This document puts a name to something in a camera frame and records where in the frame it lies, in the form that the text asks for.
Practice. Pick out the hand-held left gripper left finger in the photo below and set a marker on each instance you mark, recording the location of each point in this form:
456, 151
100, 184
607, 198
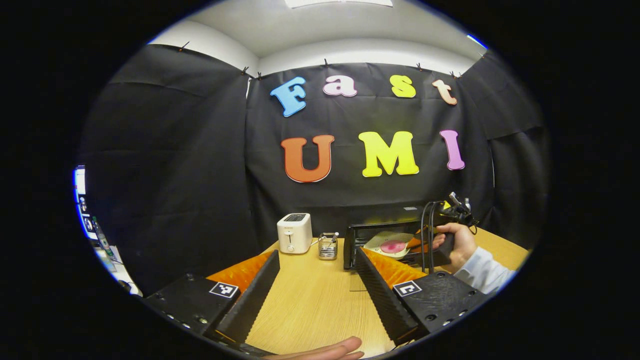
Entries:
250, 300

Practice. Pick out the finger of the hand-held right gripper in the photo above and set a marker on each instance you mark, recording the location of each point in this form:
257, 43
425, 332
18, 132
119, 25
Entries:
417, 243

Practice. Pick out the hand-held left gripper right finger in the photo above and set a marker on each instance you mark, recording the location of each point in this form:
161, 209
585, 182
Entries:
382, 300

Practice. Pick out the pink meat slice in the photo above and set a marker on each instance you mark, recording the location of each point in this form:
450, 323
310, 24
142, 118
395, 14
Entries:
393, 246

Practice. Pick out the cream round plate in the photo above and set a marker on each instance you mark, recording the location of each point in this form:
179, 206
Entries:
375, 245

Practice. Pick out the black electric oven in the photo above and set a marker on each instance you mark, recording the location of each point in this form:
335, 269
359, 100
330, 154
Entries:
352, 245

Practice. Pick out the metal mesh pen holder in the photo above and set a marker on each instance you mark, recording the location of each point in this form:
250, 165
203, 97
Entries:
327, 249

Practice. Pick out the white toaster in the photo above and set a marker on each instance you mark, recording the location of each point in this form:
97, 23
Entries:
294, 235

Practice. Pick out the black backdrop cloth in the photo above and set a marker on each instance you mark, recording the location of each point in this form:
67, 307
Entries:
175, 175

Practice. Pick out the green marker pen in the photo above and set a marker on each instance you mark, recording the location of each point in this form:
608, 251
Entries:
101, 239

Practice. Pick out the small ceiling light panel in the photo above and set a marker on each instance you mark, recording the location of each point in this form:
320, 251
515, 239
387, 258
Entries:
477, 41

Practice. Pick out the computer monitor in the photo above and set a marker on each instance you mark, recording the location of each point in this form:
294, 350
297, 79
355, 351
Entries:
79, 181

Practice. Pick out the large ceiling light panel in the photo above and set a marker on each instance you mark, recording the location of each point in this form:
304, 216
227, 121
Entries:
340, 3

